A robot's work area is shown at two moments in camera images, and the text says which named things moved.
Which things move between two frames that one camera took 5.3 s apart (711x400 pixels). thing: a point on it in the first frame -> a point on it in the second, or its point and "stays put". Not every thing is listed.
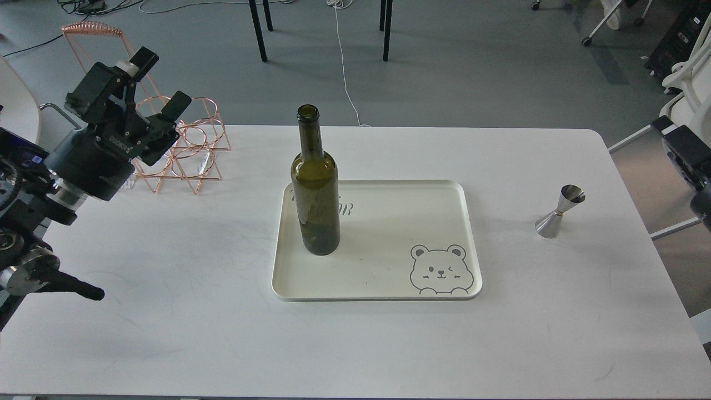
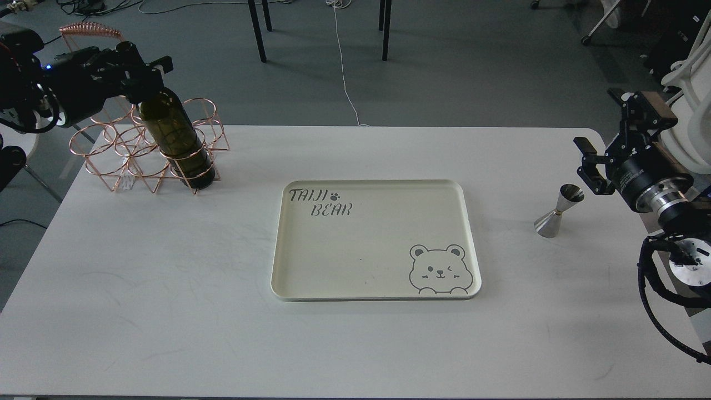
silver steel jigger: [549, 226] stays put
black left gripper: [99, 158] -> [79, 84]
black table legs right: [387, 25] stays put
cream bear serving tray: [400, 240] stays put
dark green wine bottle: [315, 187] -> [168, 120]
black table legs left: [258, 26] stays put
